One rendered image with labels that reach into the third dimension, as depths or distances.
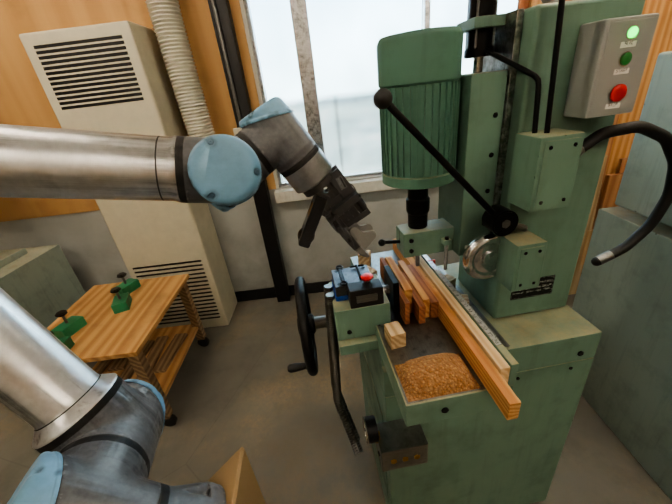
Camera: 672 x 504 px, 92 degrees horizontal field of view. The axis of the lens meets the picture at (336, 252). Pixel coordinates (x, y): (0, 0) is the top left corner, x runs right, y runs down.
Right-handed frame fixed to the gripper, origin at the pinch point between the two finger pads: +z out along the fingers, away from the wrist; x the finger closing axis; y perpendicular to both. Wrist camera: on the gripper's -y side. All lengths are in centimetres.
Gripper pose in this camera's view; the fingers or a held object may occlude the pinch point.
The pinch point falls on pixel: (362, 254)
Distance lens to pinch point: 74.6
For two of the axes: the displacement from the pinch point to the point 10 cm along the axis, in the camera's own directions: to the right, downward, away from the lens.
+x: -1.3, -4.4, 8.9
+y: 7.9, -5.8, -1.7
